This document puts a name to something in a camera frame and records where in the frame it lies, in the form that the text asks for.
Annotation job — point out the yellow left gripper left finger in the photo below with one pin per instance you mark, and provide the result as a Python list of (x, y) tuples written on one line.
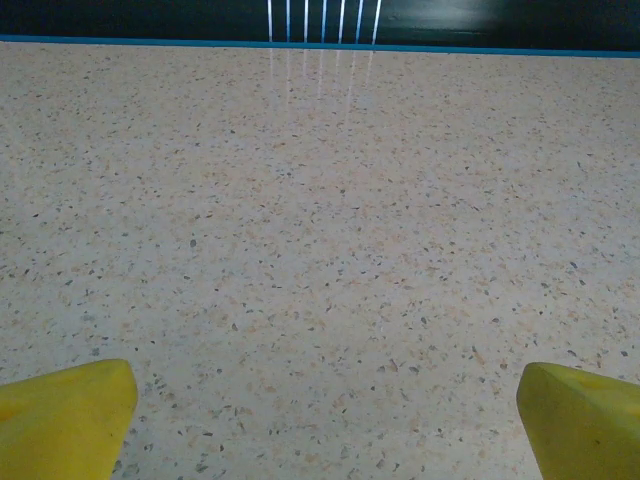
[(60, 425)]

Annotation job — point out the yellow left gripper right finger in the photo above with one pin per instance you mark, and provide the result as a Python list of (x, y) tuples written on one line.
[(585, 430)]

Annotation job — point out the blue table edge strip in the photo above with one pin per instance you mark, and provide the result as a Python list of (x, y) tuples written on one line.
[(150, 40)]

